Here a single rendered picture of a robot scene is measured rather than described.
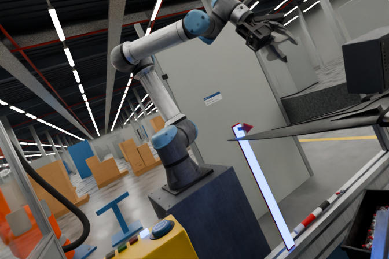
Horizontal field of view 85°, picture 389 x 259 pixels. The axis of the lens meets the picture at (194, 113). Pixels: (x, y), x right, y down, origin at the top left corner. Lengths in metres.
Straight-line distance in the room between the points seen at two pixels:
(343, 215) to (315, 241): 0.12
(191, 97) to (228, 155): 0.67
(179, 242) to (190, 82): 1.76
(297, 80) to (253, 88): 7.83
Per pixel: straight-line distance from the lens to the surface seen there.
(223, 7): 0.88
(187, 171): 0.88
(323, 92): 2.23
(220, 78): 2.25
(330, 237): 0.74
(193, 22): 0.75
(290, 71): 10.06
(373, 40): 0.93
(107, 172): 9.36
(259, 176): 0.56
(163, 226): 0.48
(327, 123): 0.30
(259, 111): 2.43
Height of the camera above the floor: 1.27
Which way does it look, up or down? 1 degrees down
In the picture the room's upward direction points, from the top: 25 degrees counter-clockwise
